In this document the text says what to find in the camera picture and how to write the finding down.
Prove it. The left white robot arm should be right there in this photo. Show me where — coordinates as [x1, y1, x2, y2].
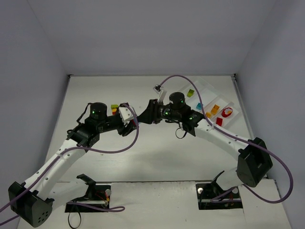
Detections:
[8, 102, 139, 228]

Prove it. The teal square brick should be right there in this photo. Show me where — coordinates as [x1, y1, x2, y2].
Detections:
[196, 103, 202, 110]

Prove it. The yellow curved brick front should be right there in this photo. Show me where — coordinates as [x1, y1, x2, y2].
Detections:
[206, 112, 212, 118]

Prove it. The yellow curved brick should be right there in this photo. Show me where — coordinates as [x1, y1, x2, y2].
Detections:
[206, 112, 212, 118]
[211, 104, 220, 115]

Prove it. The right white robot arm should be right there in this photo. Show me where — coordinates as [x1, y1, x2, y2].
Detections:
[137, 92, 273, 190]

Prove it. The green curved brick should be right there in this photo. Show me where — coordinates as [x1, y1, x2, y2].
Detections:
[187, 89, 194, 98]

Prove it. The yellow curved brick back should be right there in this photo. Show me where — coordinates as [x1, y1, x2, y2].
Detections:
[211, 104, 220, 115]

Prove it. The white compartment sorting tray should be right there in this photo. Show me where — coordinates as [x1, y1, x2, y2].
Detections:
[164, 76, 249, 136]

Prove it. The red curved brick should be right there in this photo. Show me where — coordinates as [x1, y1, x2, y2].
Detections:
[215, 117, 224, 126]

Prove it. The red flower print brick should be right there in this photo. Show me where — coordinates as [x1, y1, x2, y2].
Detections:
[221, 107, 234, 118]

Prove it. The long green brick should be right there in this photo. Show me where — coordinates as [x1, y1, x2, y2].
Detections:
[111, 104, 119, 109]

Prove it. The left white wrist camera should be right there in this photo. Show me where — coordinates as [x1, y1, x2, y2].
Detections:
[119, 103, 136, 124]

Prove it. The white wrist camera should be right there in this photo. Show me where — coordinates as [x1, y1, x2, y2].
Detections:
[153, 85, 167, 102]
[119, 103, 136, 124]

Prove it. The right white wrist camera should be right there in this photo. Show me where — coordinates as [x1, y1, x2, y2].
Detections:
[153, 85, 167, 102]

